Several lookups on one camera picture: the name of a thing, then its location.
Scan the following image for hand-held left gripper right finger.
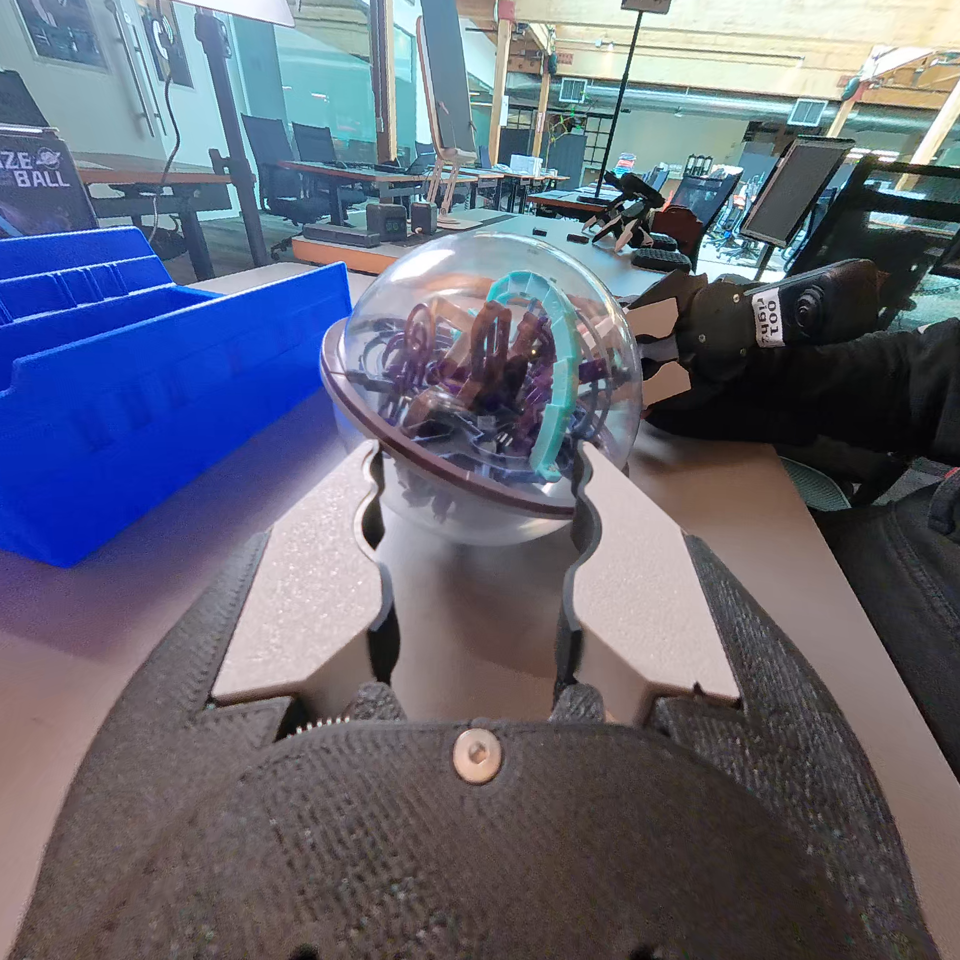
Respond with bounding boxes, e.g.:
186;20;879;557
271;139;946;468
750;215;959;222
555;442;744;726

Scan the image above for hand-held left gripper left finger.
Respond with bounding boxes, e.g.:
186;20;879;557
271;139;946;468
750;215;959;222
212;441;399;723

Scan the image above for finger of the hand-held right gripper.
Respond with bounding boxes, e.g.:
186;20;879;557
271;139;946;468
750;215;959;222
642;358;694;411
624;294;681;344

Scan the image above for clear plastic maze ball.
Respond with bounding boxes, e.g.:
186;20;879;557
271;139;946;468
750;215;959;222
321;231;645;546

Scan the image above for person's right forearm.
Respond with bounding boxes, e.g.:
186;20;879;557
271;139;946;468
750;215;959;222
645;318;960;460

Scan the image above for dark maze ball box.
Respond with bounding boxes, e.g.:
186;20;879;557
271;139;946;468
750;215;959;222
0;126;99;240

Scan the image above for black textured armrest pad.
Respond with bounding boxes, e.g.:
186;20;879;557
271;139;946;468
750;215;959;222
630;232;693;276

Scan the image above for brown office chair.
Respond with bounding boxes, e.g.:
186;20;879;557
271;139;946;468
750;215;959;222
648;206;707;261

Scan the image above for black mechanical device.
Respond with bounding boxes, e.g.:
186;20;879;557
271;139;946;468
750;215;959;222
583;171;668;254

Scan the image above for black framed standing board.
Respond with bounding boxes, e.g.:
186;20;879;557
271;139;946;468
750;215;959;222
738;136;857;280

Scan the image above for grey desk with orange edge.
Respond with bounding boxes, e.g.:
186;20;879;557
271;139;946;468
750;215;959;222
291;208;678;299

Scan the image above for person's padded office chair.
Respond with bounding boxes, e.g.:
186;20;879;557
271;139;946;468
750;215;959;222
780;457;857;513

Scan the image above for black mesh office chair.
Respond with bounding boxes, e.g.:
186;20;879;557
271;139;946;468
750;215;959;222
783;156;960;333

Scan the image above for black pole stand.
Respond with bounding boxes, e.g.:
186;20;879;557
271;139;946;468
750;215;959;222
600;0;673;183

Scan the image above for blue plastic bin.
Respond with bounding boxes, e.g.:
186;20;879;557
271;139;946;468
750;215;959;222
0;226;354;570

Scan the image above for black battery charger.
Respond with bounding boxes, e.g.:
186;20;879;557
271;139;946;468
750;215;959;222
366;201;411;243

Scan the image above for wooden stand with board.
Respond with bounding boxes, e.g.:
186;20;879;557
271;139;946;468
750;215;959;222
414;0;490;231

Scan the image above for black power bank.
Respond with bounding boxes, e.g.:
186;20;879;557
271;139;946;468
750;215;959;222
303;223;382;249

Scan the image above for wooden top office desk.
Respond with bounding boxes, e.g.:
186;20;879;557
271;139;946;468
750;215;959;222
279;159;423;228
71;150;258;284

